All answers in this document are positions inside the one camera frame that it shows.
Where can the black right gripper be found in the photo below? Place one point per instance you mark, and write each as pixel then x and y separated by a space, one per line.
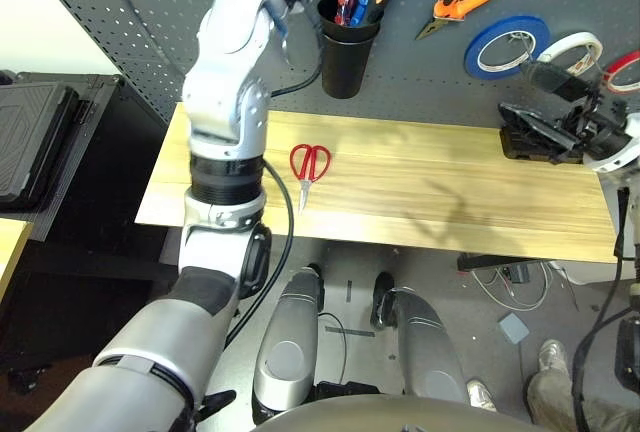
pixel 595 127

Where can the red tape roll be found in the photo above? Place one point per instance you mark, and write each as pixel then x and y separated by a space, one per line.
pixel 625 58

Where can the orange black needle-nose pliers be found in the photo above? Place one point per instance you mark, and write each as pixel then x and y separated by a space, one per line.
pixel 450 9

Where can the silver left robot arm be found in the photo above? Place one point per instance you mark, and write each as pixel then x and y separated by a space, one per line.
pixel 225 77

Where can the grey perforated pegboard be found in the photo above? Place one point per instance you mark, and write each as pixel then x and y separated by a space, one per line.
pixel 425 77

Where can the black ribbed tool case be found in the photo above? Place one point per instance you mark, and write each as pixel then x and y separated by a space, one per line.
pixel 525 152

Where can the metal tape peg hook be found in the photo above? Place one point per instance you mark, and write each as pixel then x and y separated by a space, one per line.
pixel 522 42

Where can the white tape roll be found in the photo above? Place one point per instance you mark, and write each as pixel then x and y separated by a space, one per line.
pixel 570 39

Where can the blue tape roll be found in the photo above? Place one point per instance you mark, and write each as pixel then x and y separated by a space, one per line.
pixel 472 52

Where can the black plastic cup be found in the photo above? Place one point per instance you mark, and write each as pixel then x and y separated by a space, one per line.
pixel 345 67

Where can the black table leg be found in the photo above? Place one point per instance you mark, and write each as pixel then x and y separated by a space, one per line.
pixel 495 262

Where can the black floor power adapter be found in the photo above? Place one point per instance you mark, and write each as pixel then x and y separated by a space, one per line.
pixel 516 274

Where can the grey square floor box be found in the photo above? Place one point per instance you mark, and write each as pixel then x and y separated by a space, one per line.
pixel 514 328

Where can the white grey sneaker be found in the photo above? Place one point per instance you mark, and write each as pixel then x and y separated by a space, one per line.
pixel 554 357
pixel 482 396

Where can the silver robot right leg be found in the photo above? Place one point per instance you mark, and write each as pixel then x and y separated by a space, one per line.
pixel 430 347

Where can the silver robot leg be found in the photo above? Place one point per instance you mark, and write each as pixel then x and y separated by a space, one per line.
pixel 287 352
pixel 430 347

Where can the person's olive trouser leg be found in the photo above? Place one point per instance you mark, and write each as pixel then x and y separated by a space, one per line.
pixel 555 402

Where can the black hard equipment case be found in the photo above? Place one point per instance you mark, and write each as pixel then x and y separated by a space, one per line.
pixel 35 142

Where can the grey robot torso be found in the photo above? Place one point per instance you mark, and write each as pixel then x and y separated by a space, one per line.
pixel 400 417

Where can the silver robot left leg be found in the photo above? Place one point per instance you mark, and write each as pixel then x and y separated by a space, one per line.
pixel 287 352

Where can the black rolling cabinet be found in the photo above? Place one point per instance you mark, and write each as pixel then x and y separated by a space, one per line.
pixel 100 302

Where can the light wooden side table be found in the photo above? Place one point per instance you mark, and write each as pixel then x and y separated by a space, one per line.
pixel 10 252

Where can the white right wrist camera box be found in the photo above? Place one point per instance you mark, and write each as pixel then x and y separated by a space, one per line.
pixel 620 162

